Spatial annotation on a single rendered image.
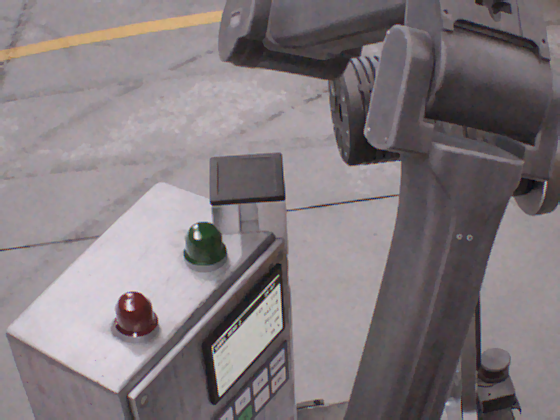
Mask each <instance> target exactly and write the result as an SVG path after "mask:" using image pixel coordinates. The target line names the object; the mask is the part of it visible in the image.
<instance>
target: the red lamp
mask: <svg viewBox="0 0 560 420"><path fill-rule="evenodd" d="M115 312H116V317H115V320H114V326H115V330H116V332H117V334H118V336H119V338H120V339H122V340H124V341H126V342H130V343H141V342H147V341H149V340H151V339H152V338H153V337H154V336H156V335H157V333H158V331H159V328H160V324H159V321H158V318H157V315H156V314H155V312H154V311H153V309H152V303H151V301H150V300H149V299H148V298H147V297H146V296H145V295H144V294H142V293H141V292H139V291H129V292H126V293H124V294H122V295H121V297H120V298H119V299H118V300H117V302H116V304H115Z"/></svg>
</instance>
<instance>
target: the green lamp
mask: <svg viewBox="0 0 560 420"><path fill-rule="evenodd" d="M185 245H186V246H185V247H184V250H183V256H184V262H185V264H186V265H187V267H189V268H190V269H192V270H194V271H198V272H214V271H216V270H218V269H219V268H221V267H222V266H223V265H224V264H225V263H226V261H227V250H226V246H225V245H224V243H223V242H222V234H221V232H220V231H219V230H218V229H217V228H216V227H215V226H214V225H213V224H211V223H209V222H198V223H195V224H193V225H192V226H191V227H190V229H189V231H188V232H187V233H186V235H185Z"/></svg>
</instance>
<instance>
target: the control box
mask: <svg viewBox="0 0 560 420"><path fill-rule="evenodd" d="M198 222H209V223H211V213H210V204H209V199H206V198H203V197H201V196H198V195H195V194H192V193H189V192H188V191H185V190H182V189H179V188H177V187H174V186H171V185H168V184H166V183H158V184H156V185H155V186H154V187H153V188H152V189H151V190H150V191H148V192H147V193H146V194H145V195H144V196H143V197H142V198H141V199H139V200H138V202H137V203H136V204H135V205H134V206H133V207H132V208H130V209H129V210H128V211H126V212H125V214H124V215H122V216H121V217H120V218H119V219H118V220H117V221H116V222H115V223H114V224H113V225H112V226H111V227H110V228H109V229H108V230H107V231H106V232H104V234H103V235H102V236H101V237H100V238H99V239H96V241H95V242H94V243H93V244H92V245H91V246H90V247H89V248H88V249H87V250H86V251H85V252H84V253H83V255H80V256H79V257H78V258H77V260H76V261H75V262H74V263H72V264H71V266H70V267H68V268H67V269H66V271H64V272H63V273H62V274H61V276H60V277H58V278H56V280H55V281H54V282H53V283H52V285H50V286H48V288H47V289H46V290H45V291H44V293H41V294H40V296H39V297H38V298H37V299H36V300H35V301H33V303H32V304H31V305H29V307H28V308H26V310H25V311H23V312H22V314H21V315H19V316H18V317H17V318H16V320H15V321H13V322H12V323H11V324H10V326H8V328H7V330H6V332H5V333H6V336H7V339H8V342H9V345H10V348H11V351H12V354H13V357H14V360H15V363H16V366H17V370H18V372H19V376H20V378H21V381H22V384H23V387H24V390H25V393H26V397H27V399H28V402H29V405H30V408H31V410H32V412H33V414H34V417H35V420H213V419H214V418H215V417H217V416H218V413H219V412H221V411H222V410H223V408H224V407H225V406H227V405H228V403H229V402H230V400H232V399H233V397H234V396H235V395H236V394H237V393H238V392H239V391H240V390H241V389H242V388H243V387H244V386H245V385H246V384H247V382H248V380H249V379H250V378H252V377H253V375H254V374H255V373H256V372H257V371H258V370H259V369H260V368H261V367H262V366H263V365H264V363H265V362H266V361H267V360H268V359H269V358H270V357H271V356H272V355H273V354H274V353H275V351H276V350H277V349H278V348H279V345H281V344H282V343H283V342H284V341H285V340H287V354H288V370H289V379H288V380H287V381H286V383H285V384H284V385H283V386H282V388H281V389H279V392H278V393H277V394H276V395H275V396H274V397H273V398H272V399H271V400H270V402H269V403H268V404H266V406H265V407H264V408H263V409H262V410H261V411H260V412H259V413H258V414H257V416H256V417H255V418H254V420H295V417H294V401H293V384H292V368H291V350H290V333H289V316H288V298H287V295H288V280H287V261H286V243H285V240H284V239H282V238H276V239H275V236H274V234H273V233H272V232H269V231H259V228H258V221H248V222H240V227H241V232H238V233H224V234H222V242H223V243H224V245H225V246H226V250H227V261H226V263H225V264H224V265H223V266H222V267H221V268H219V269H218V270H216V271H214V272H198V271H194V270H192V269H190V268H189V267H187V265H186V264H185V262H184V256H183V250H184V247H185V246H186V245H185V235H186V233H187V232H188V231H189V229H190V227H191V226H192V225H193V224H195V223H198ZM211 224H212V223H211ZM276 263H281V264H282V271H283V288H284V295H283V305H284V322H285V328H284V330H283V331H282V332H281V333H280V334H279V337H278V338H277V339H276V340H275V341H274V342H273V344H271V345H270V346H269V347H268V348H267V350H266V351H265V352H264V353H263V354H262V356H261V357H259V358H258V359H257V360H256V362H255V363H254V364H253V365H252V366H251V367H250V368H249V369H248V370H247V371H246V372H245V373H244V375H243V377H241V378H240V379H239V381H238V382H237V383H236V384H235V385H234V386H233V387H232V388H231V389H230V390H229V391H228V392H227V393H226V395H225V396H224V397H223V398H222V399H221V400H220V401H219V402H218V403H217V404H216V405H213V404H212V403H211V400H210V393H209V386H208V379H207V370H206V363H205V360H204V356H203V348H202V344H203V342H204V341H205V340H206V339H207V338H208V337H209V336H210V335H211V333H213V331H214V330H215V329H216V328H217V327H218V326H219V325H220V324H221V322H222V321H223V320H224V319H225V318H227V317H228V316H229V315H230V314H231V313H232V311H233V310H234V309H235V308H236V307H237V306H238V305H239V304H240V303H241V302H242V300H243V299H244V298H245V297H246V296H247V295H248V294H250V293H251V291H252V289H253V288H254V287H255V286H256V285H257V284H258V283H259V282H260V281H261V280H262V279H263V277H264V276H265V275H266V274H267V273H268V272H269V271H270V270H271V269H272V268H273V267H274V265H275V264H276ZM129 291H139V292H141V293H142V294H144V295H145V296H146V297H147V298H148V299H149V300H150V301H151V303H152V309H153V311H154V312H155V314H156V315H157V318H158V321H159V324H160V328H159V331H158V333H157V335H156V336H154V337H153V338H152V339H151V340H149V341H147V342H141V343H130V342H126V341H124V340H122V339H120V338H119V336H118V334H117V332H116V330H115V326H114V320H115V317H116V312H115V304H116V302H117V300H118V299H119V298H120V297H121V295H122V294H124V293H126V292H129Z"/></svg>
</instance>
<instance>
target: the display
mask: <svg viewBox="0 0 560 420"><path fill-rule="evenodd" d="M283 295H284V288H283V271H282V264H281V263H276V264H275V265H274V267H273V268H272V269H271V270H270V271H269V272H268V273H267V274H266V275H265V276H264V277H263V279H262V280H261V281H260V282H259V283H258V284H257V285H256V286H255V287H254V288H253V289H252V291H251V293H250V294H248V295H247V296H246V297H245V298H244V299H243V300H242V302H241V303H240V304H239V305H238V306H237V307H236V308H235V309H234V310H233V311H232V313H231V314H230V315H229V316H228V317H227V318H225V319H224V320H223V321H222V322H221V324H220V325H219V326H218V327H217V328H216V329H215V330H214V331H213V333H211V335H210V336H209V337H208V338H207V339H206V340H205V341H204V342H203V344H202V348H203V356H204V360H205V363H206V370H207V379H208V386H209V393H210V400H211V403H212V404H213V405H216V404H217V403H218V402H219V401H220V400H221V399H222V398H223V397H224V396H225V395H226V393H227V392H228V391H229V390H230V389H231V388H232V387H233V386H234V385H235V384H236V383H237V382H238V381H239V379H240V378H241V377H243V375H244V373H245V372H246V371H247V370H248V369H249V368H250V367H251V366H252V365H253V364H254V363H255V362H256V360H257V359H258V358H259V357H261V356H262V354H263V353H264V352H265V351H266V350H267V348H268V347H269V346H270V345H271V344H273V342H274V341H275V340H276V339H277V338H278V337H279V334H280V333H281V332H282V331H283V330H284V328H285V322H284V305H283Z"/></svg>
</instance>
